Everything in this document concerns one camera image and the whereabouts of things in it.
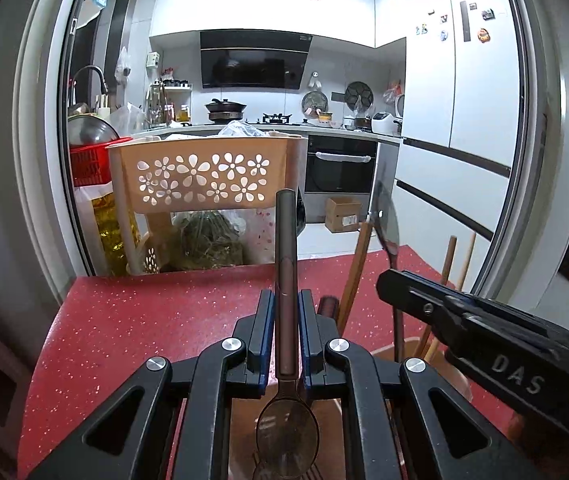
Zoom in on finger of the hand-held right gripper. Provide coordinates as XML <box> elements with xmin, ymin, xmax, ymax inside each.
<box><xmin>401</xmin><ymin>270</ymin><xmax>470</xmax><ymax>306</ymax></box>
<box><xmin>377</xmin><ymin>269</ymin><xmax>569</xmax><ymax>361</ymax></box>

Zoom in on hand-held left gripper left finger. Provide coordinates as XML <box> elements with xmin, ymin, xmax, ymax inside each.
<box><xmin>27</xmin><ymin>289</ymin><xmax>278</xmax><ymax>480</ymax></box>

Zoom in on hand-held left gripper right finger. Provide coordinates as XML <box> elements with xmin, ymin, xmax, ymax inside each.
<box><xmin>298</xmin><ymin>289</ymin><xmax>540</xmax><ymax>480</ymax></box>

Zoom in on beige plastic utensil holder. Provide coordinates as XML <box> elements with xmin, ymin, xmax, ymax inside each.
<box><xmin>229</xmin><ymin>342</ymin><xmax>472</xmax><ymax>480</ymax></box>

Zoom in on white dotted plastic bag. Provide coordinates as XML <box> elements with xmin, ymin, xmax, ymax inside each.
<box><xmin>242</xmin><ymin>207</ymin><xmax>279</xmax><ymax>267</ymax></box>

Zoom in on cardboard box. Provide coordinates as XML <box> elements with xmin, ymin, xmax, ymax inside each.
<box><xmin>325</xmin><ymin>196</ymin><xmax>363</xmax><ymax>234</ymax></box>

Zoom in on bag of green vegetables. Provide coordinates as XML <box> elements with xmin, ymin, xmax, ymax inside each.
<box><xmin>172</xmin><ymin>210</ymin><xmax>250</xmax><ymax>271</ymax></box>

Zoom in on black built-in oven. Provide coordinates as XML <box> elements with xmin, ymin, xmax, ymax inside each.
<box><xmin>304</xmin><ymin>135</ymin><xmax>379</xmax><ymax>196</ymax></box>

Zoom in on beige flower-cutout trolley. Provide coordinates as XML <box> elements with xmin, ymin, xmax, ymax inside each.
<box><xmin>106</xmin><ymin>135</ymin><xmax>310</xmax><ymax>276</ymax></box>

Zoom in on white rice cooker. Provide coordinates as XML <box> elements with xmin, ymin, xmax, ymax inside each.
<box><xmin>371</xmin><ymin>111</ymin><xmax>404</xmax><ymax>136</ymax></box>

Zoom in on white refrigerator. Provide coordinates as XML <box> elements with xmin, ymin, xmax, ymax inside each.
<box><xmin>394</xmin><ymin>0</ymin><xmax>527</xmax><ymax>271</ymax></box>

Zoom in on yellow cooking oil bottle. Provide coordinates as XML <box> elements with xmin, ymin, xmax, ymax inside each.
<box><xmin>75</xmin><ymin>185</ymin><xmax>138</xmax><ymax>276</ymax></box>

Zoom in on dark round egg pan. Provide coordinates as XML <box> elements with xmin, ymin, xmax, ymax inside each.
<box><xmin>345</xmin><ymin>81</ymin><xmax>374</xmax><ymax>111</ymax></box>

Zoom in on crumpled clear plastic bag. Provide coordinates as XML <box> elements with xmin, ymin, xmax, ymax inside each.
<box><xmin>217</xmin><ymin>120</ymin><xmax>271</xmax><ymax>139</ymax></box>

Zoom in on round metal steamer plate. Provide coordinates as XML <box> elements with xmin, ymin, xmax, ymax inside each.
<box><xmin>301</xmin><ymin>91</ymin><xmax>326</xmax><ymax>117</ymax></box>

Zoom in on black wok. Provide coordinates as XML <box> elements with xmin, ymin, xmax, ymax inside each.
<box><xmin>204</xmin><ymin>99</ymin><xmax>248</xmax><ymax>122</ymax></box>

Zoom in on red plastic basket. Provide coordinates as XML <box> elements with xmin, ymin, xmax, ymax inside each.
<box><xmin>69</xmin><ymin>136</ymin><xmax>134</xmax><ymax>188</ymax></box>

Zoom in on group of fridge magnets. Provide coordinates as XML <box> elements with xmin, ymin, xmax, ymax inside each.
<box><xmin>414</xmin><ymin>0</ymin><xmax>496</xmax><ymax>43</ymax></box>

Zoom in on white spice rack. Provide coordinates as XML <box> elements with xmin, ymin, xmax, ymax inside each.
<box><xmin>148</xmin><ymin>80</ymin><xmax>194</xmax><ymax>127</ymax></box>

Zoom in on black range hood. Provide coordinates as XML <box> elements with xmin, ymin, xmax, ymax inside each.
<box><xmin>199</xmin><ymin>30</ymin><xmax>313</xmax><ymax>92</ymax></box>

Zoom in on metal pot lid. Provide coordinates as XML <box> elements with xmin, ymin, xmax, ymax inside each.
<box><xmin>68</xmin><ymin>112</ymin><xmax>121</xmax><ymax>147</ymax></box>

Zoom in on hanging plastic bag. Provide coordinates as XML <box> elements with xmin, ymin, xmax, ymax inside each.
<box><xmin>116</xmin><ymin>47</ymin><xmax>134</xmax><ymax>84</ymax></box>

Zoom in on black kitchen faucet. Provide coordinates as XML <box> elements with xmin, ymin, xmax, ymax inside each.
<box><xmin>69</xmin><ymin>65</ymin><xmax>110</xmax><ymax>116</ymax></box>

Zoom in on grey sliding door frame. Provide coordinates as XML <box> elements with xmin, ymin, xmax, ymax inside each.
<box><xmin>12</xmin><ymin>0</ymin><xmax>569</xmax><ymax>306</ymax></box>

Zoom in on white wall cabinets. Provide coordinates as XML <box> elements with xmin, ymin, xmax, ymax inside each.
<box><xmin>149</xmin><ymin>0</ymin><xmax>407</xmax><ymax>50</ymax></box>

